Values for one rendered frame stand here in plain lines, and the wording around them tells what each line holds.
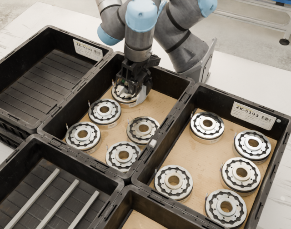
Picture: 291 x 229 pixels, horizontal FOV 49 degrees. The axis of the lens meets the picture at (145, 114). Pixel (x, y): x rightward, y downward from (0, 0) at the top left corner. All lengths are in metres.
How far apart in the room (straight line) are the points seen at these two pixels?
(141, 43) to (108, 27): 0.16
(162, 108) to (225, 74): 0.43
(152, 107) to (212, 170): 0.29
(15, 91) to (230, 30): 2.08
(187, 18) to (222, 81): 0.36
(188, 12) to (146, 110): 0.34
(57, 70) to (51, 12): 0.62
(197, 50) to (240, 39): 1.65
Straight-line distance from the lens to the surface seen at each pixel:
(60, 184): 0.92
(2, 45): 1.64
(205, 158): 0.95
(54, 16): 1.75
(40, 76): 1.22
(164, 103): 1.06
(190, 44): 1.17
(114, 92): 1.06
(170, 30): 1.14
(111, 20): 0.95
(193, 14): 1.10
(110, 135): 0.99
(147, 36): 0.82
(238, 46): 2.73
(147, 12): 0.79
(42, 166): 0.97
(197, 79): 1.19
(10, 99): 1.17
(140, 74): 0.93
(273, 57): 2.70
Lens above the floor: 1.62
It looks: 50 degrees down
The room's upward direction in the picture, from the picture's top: straight up
